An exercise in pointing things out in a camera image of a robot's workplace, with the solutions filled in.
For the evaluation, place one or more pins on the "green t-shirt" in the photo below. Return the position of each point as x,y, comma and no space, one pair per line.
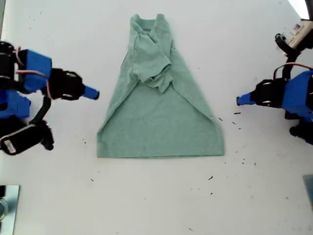
159,127

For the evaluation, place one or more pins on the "black clamp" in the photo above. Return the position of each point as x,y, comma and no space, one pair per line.
2,191

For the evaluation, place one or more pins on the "black camera stalk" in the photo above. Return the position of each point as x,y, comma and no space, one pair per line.
42,111
289,66

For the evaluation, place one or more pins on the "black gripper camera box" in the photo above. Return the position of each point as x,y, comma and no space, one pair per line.
24,138
299,34

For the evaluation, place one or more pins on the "steel post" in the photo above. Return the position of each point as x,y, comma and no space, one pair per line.
11,210

